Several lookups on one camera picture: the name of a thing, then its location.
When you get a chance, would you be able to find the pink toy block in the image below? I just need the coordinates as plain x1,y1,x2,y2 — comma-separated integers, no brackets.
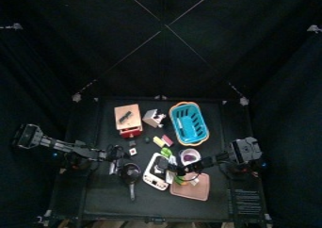
161,134,175,147

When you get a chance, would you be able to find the wooden toy oven red drawer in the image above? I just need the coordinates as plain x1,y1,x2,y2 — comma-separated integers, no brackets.
114,104,145,139

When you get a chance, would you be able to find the white toy bowl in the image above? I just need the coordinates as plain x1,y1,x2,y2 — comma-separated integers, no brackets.
178,147,205,168

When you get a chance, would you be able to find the white pink toy box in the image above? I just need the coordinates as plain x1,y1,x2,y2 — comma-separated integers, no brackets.
141,108,167,129

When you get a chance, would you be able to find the black toy frying pan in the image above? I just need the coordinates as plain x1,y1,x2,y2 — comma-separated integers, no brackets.
118,162,143,203

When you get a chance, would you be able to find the printed label sticker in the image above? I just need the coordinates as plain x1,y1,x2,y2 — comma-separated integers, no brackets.
232,188,264,216

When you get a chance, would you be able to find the white toy stove black top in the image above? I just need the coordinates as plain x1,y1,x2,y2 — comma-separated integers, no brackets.
141,152,178,192

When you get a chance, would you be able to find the thin light cord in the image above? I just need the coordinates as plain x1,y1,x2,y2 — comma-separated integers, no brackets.
77,0,223,95
117,0,246,98

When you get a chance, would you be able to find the pink cutting board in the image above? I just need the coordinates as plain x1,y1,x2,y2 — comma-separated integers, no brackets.
169,171,211,203

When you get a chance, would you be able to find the green lime toy slice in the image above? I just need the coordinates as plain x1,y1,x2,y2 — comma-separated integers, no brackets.
161,146,175,158

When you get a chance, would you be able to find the blue basket orange rim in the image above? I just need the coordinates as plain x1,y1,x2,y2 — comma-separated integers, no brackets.
167,101,211,147

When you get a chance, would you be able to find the yellow toy block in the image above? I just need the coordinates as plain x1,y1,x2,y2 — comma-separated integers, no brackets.
153,136,166,149

